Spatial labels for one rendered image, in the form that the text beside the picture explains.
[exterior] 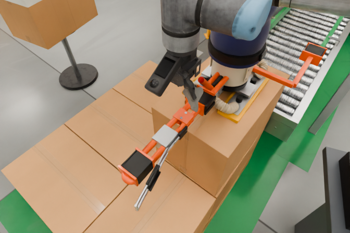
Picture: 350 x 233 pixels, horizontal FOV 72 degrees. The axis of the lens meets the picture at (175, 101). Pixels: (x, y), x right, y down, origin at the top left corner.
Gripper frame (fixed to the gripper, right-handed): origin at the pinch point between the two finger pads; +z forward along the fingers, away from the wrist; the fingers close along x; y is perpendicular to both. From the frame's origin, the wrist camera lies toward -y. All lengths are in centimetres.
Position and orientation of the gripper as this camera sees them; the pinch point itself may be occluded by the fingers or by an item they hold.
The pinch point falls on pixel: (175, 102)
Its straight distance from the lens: 73.8
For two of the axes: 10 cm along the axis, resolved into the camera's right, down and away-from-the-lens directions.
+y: 6.2, -5.9, 5.2
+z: 0.0, 6.6, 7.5
